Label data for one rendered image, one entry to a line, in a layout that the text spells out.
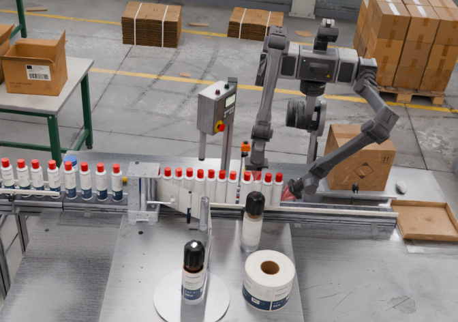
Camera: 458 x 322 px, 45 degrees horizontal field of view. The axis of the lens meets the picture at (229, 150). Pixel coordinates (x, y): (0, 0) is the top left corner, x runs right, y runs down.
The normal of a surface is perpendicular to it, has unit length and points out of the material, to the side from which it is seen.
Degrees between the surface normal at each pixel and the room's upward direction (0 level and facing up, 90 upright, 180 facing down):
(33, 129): 0
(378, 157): 90
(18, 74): 91
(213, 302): 0
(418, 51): 90
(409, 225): 0
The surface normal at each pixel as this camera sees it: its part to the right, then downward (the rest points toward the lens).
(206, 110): -0.56, 0.43
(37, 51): -0.01, 0.53
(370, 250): 0.07, -0.83
